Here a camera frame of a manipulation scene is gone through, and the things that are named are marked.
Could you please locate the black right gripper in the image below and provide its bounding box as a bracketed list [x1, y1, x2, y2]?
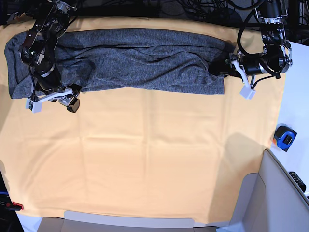
[58, 84, 82, 113]

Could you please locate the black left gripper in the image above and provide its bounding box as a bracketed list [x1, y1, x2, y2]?
[208, 53, 243, 78]

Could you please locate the grey long-sleeve T-shirt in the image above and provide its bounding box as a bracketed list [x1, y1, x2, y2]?
[4, 28, 232, 100]

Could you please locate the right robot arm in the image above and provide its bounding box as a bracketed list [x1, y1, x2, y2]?
[20, 0, 81, 113]

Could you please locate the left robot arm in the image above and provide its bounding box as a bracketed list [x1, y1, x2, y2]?
[209, 0, 293, 79]

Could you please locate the blue black tape measure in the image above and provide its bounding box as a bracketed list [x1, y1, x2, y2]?
[273, 124, 297, 152]

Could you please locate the yellow table cloth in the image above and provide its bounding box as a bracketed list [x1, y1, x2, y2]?
[0, 16, 289, 224]

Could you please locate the red black clamp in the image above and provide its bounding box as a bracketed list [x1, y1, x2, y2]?
[5, 202, 24, 211]

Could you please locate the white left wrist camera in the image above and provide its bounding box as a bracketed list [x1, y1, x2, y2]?
[240, 86, 256, 100]

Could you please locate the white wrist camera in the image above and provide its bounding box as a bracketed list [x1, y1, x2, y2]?
[26, 99, 43, 113]
[240, 86, 256, 100]

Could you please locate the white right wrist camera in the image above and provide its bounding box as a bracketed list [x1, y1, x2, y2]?
[26, 99, 43, 113]

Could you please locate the black perforated strap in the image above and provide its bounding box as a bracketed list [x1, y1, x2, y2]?
[288, 171, 307, 194]

